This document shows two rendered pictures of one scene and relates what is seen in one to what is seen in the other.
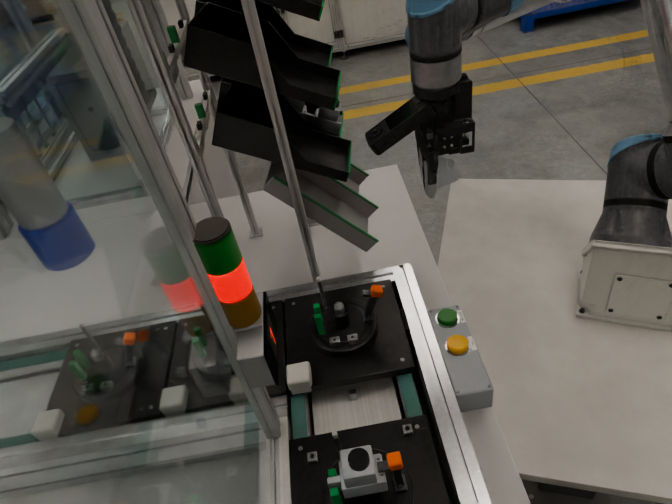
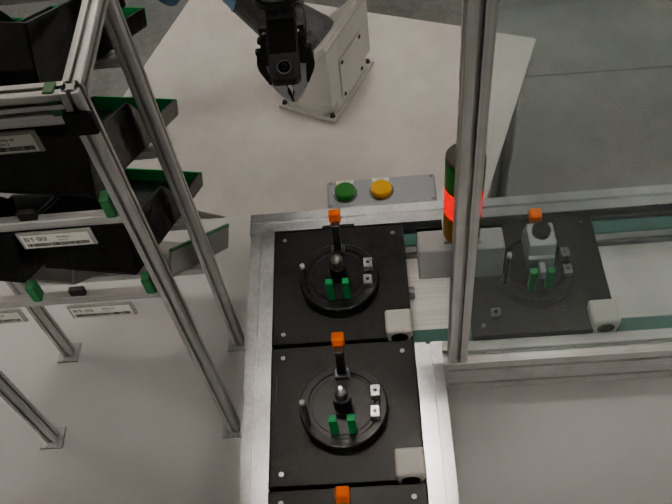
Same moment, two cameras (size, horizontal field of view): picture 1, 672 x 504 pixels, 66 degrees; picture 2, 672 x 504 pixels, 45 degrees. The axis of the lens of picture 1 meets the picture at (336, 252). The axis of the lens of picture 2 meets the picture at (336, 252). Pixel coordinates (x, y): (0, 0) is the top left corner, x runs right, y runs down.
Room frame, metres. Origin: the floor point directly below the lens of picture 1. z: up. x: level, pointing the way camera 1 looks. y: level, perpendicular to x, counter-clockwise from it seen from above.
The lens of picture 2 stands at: (0.62, 0.80, 2.16)
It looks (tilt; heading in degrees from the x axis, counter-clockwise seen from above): 54 degrees down; 275
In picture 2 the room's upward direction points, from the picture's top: 9 degrees counter-clockwise
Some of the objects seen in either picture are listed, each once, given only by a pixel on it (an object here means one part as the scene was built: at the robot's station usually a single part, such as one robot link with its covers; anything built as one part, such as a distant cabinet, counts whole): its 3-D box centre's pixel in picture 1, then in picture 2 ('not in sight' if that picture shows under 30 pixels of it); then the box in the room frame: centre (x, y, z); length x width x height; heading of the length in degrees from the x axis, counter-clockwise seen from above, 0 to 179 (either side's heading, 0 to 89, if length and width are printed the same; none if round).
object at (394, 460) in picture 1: (391, 471); not in sight; (0.35, -0.01, 1.04); 0.04 x 0.02 x 0.08; 89
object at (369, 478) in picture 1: (354, 470); not in sight; (0.35, 0.04, 1.06); 0.08 x 0.04 x 0.07; 89
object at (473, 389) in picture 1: (457, 355); (381, 200); (0.60, -0.19, 0.93); 0.21 x 0.07 x 0.06; 179
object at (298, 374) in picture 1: (340, 316); (337, 268); (0.69, 0.02, 1.01); 0.24 x 0.24 x 0.13; 89
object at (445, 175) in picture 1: (442, 178); (299, 72); (0.72, -0.20, 1.27); 0.06 x 0.03 x 0.09; 89
